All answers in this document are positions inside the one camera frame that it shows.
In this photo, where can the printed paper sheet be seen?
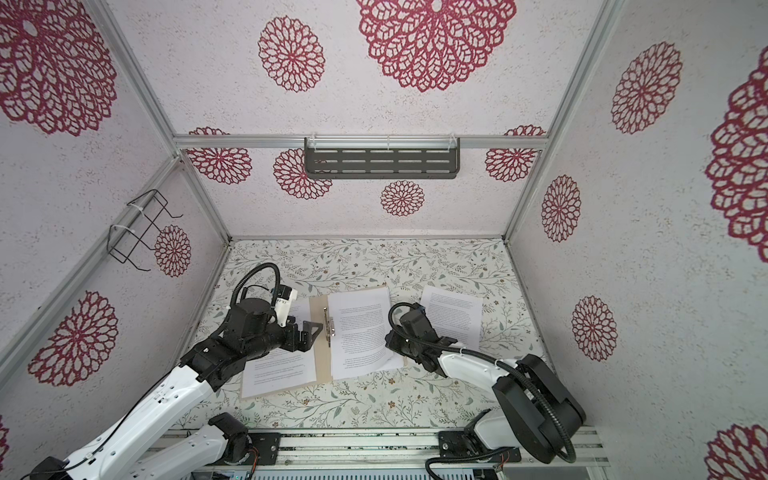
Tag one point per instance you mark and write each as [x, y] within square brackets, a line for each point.
[278, 371]
[360, 325]

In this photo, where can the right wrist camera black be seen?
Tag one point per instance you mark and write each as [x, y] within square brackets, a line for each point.
[414, 318]

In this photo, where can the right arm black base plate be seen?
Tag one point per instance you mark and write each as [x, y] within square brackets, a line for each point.
[458, 446]

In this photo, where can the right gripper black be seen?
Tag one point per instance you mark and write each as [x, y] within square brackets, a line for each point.
[391, 343]

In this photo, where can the printed paper sheet back wall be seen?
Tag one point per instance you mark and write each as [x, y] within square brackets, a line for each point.
[454, 315]

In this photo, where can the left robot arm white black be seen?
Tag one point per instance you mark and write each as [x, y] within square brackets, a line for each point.
[201, 372]

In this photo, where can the chrome folder clip mechanism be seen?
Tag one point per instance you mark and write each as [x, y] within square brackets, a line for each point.
[329, 326]

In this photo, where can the black wire wall rack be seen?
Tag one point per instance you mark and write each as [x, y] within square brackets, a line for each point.
[123, 240]

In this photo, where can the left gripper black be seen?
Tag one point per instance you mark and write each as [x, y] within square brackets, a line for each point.
[294, 343]

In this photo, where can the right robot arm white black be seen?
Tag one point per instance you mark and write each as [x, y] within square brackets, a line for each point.
[535, 412]

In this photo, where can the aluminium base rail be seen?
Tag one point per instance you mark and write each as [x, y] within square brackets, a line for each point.
[300, 448]

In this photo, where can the grey metal wall shelf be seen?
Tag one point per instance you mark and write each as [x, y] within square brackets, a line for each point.
[382, 160]

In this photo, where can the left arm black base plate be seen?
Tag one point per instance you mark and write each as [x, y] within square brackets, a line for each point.
[262, 448]

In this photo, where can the beige file folder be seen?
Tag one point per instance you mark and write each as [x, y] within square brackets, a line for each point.
[311, 309]

